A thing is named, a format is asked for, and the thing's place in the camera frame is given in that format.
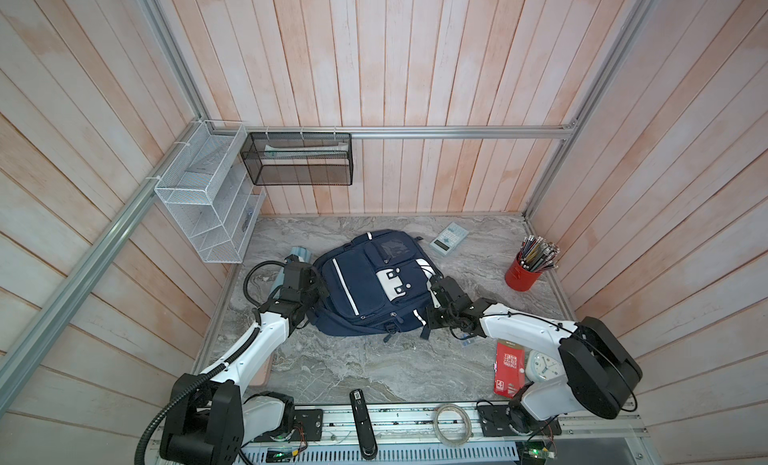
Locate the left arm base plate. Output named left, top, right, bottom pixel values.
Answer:
left=251, top=408, right=324, bottom=443

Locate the black handheld device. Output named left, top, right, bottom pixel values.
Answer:
left=349, top=389, right=378, bottom=460

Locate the pink phone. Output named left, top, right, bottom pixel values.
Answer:
left=249, top=354, right=274, bottom=387

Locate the light blue pencil case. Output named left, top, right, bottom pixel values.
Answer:
left=271, top=246, right=312, bottom=291

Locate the black mesh wall basket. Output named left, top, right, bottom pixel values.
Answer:
left=240, top=132, right=354, bottom=186

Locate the white round alarm clock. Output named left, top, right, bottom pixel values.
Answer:
left=525, top=351, right=565, bottom=383

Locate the light green calculator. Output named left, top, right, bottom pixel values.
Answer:
left=430, top=222, right=469, bottom=256

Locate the white wire mesh shelf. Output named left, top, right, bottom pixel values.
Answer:
left=155, top=120, right=266, bottom=264

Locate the coiled clear cable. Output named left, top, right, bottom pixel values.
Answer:
left=432, top=403, right=475, bottom=448

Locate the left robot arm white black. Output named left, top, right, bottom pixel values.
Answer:
left=133, top=255, right=327, bottom=464

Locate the red booklet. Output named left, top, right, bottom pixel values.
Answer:
left=493, top=340, right=527, bottom=398

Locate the aluminium front rail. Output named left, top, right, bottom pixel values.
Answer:
left=248, top=400, right=648, bottom=451

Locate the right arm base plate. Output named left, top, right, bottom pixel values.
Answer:
left=475, top=400, right=562, bottom=437

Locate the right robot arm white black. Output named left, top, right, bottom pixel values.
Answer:
left=428, top=277, right=643, bottom=436

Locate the navy blue student backpack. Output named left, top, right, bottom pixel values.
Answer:
left=308, top=229, right=443, bottom=341

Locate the red pen holder cup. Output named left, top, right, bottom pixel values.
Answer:
left=504, top=255, right=542, bottom=292

